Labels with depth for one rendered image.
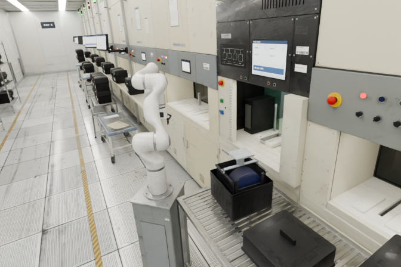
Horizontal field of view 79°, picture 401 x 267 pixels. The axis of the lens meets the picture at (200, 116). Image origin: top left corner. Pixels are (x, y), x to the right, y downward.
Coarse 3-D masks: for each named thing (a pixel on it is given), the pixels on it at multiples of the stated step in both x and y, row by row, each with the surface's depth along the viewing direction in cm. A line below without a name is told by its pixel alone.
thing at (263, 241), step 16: (272, 224) 116; (288, 224) 116; (304, 224) 115; (256, 240) 108; (272, 240) 108; (288, 240) 106; (304, 240) 107; (320, 240) 106; (256, 256) 106; (272, 256) 100; (288, 256) 100; (304, 256) 99; (320, 256) 99
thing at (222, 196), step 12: (216, 168) 152; (216, 180) 143; (216, 192) 147; (228, 192) 130; (240, 192) 129; (252, 192) 132; (264, 192) 136; (228, 204) 133; (240, 204) 132; (252, 204) 135; (264, 204) 139; (240, 216) 134
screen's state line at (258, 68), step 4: (256, 68) 155; (260, 68) 151; (264, 68) 148; (268, 68) 145; (272, 68) 142; (276, 68) 140; (268, 72) 146; (272, 72) 143; (276, 72) 140; (280, 72) 137
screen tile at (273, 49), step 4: (272, 48) 139; (276, 48) 137; (280, 48) 134; (284, 48) 132; (272, 52) 140; (276, 52) 137; (280, 52) 135; (284, 52) 132; (280, 56) 135; (284, 56) 133; (272, 60) 141; (276, 60) 138; (280, 60) 136; (284, 60) 133; (272, 64) 142; (276, 64) 139; (280, 64) 136
